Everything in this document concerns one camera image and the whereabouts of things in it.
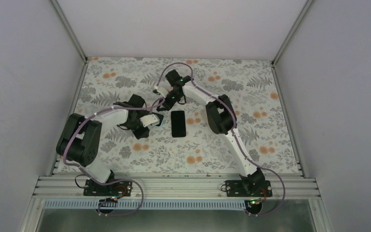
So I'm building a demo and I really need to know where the light blue phone case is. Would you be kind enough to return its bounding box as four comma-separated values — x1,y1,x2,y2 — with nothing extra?
155,113,165,127

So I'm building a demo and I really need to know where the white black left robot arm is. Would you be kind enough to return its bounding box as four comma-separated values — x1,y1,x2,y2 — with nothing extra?
56,94,159,196

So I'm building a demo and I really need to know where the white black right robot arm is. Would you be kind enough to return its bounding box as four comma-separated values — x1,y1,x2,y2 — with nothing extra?
154,70,265,197

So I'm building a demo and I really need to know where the floral patterned table mat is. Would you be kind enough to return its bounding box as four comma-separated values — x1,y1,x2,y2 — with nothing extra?
74,57,300,174

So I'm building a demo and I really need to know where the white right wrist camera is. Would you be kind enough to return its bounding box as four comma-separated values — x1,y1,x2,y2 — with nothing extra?
153,86,169,98

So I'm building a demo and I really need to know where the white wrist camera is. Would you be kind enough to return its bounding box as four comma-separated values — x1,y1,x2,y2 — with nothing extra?
153,86,169,98
140,114,159,127

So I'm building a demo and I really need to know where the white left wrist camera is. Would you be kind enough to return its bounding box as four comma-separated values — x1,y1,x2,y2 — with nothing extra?
140,114,159,127

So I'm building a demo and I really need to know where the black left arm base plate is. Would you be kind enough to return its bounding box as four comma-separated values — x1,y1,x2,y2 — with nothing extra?
83,180,132,197

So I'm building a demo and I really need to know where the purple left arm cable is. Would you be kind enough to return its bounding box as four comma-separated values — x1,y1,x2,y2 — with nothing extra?
62,97,167,218

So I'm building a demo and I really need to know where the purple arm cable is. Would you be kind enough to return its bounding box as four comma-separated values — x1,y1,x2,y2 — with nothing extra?
62,97,167,218
155,62,286,218

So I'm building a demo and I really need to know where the aluminium front rail frame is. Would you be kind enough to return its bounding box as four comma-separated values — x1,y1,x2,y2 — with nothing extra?
33,173,321,200

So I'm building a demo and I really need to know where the slotted grey cable duct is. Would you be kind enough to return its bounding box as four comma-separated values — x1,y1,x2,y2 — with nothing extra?
43,199,246,210

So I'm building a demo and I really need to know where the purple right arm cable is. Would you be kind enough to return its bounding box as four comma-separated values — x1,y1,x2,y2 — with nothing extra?
155,62,286,218

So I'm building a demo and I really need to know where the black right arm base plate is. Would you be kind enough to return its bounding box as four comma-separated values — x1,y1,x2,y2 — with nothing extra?
220,180,273,197

